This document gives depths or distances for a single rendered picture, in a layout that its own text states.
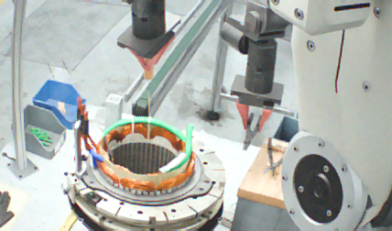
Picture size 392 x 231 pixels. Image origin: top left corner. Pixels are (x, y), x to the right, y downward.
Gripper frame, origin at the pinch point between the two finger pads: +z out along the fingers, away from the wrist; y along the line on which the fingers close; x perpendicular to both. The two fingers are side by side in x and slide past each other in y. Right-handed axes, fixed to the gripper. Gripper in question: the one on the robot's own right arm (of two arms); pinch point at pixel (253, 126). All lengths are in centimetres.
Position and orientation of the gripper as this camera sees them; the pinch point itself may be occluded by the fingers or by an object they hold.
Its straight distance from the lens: 142.6
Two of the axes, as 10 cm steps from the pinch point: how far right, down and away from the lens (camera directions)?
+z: -0.8, 8.4, 5.4
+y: -9.7, -1.9, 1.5
